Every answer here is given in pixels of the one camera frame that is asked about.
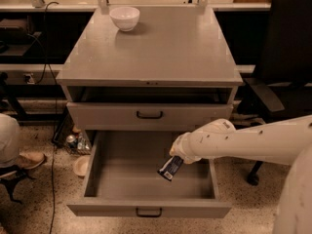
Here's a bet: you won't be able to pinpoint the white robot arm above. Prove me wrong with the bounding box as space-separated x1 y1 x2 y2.
170 115 312 234

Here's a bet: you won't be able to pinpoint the grey drawer cabinet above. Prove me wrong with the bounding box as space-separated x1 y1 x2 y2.
57 6 242 146

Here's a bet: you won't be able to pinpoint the closed grey upper drawer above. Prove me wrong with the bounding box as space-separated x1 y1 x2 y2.
67 102 233 132

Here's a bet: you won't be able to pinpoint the open grey lower drawer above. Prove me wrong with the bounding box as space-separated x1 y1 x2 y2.
67 131 231 218

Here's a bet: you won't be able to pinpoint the soda can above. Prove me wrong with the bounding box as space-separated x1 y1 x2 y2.
66 135 78 148

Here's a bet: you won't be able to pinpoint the small round tan plate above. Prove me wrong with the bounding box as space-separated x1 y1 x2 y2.
73 155 90 176

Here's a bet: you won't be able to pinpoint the white ceramic bowl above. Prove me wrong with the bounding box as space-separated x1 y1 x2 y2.
109 6 140 31

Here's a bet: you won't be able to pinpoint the black office chair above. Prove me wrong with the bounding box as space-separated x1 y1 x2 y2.
223 0 312 187

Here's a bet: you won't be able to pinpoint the tan shoe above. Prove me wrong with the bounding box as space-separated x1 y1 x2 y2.
17 152 45 170

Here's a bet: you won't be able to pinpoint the person leg light trousers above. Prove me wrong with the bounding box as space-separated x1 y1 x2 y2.
0 114 20 169

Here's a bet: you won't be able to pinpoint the black stool base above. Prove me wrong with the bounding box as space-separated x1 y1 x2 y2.
0 165 31 204

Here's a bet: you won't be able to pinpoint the black upper drawer handle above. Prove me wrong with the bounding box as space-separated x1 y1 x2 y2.
136 111 164 120

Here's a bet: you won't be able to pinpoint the wire basket with items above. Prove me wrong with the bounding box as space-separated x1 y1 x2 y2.
65 133 91 155

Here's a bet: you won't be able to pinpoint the black power cable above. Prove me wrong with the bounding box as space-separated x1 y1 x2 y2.
26 1 60 234

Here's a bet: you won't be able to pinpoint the wall power outlet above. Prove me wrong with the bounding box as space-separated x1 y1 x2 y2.
23 73 35 85

